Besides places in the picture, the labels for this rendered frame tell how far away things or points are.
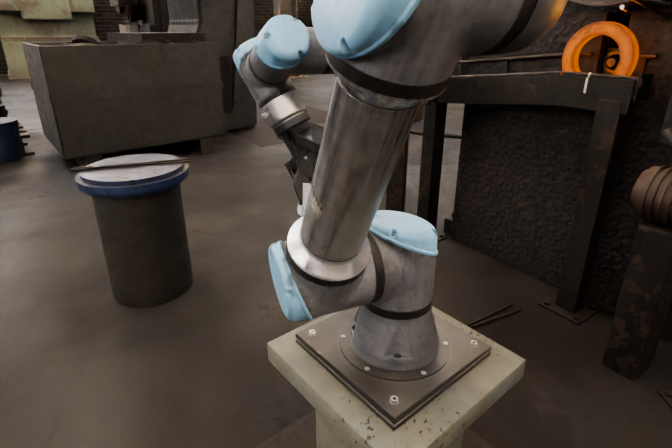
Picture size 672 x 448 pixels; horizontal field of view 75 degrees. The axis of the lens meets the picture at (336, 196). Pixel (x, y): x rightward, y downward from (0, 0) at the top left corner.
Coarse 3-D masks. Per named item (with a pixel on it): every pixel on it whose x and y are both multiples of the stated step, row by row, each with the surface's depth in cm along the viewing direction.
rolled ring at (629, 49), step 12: (588, 24) 116; (600, 24) 114; (612, 24) 111; (576, 36) 119; (588, 36) 117; (612, 36) 112; (624, 36) 110; (576, 48) 120; (624, 48) 110; (636, 48) 110; (564, 60) 123; (576, 60) 122; (624, 60) 111; (636, 60) 110; (624, 72) 111
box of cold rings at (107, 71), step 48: (48, 48) 234; (96, 48) 248; (144, 48) 264; (192, 48) 282; (48, 96) 241; (96, 96) 254; (144, 96) 271; (192, 96) 290; (96, 144) 262; (144, 144) 279; (192, 144) 317
